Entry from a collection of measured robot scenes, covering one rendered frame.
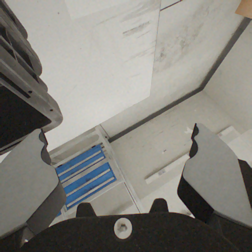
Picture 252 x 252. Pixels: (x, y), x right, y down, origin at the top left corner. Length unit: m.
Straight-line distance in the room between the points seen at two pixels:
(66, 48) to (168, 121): 2.78
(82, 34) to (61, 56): 0.08
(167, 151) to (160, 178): 0.55
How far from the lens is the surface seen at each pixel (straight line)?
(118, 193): 2.74
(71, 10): 0.38
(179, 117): 3.13
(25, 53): 0.25
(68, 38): 0.39
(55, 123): 0.20
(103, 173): 1.90
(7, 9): 0.35
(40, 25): 0.37
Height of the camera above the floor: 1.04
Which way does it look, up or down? 22 degrees down
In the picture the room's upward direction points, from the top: 148 degrees clockwise
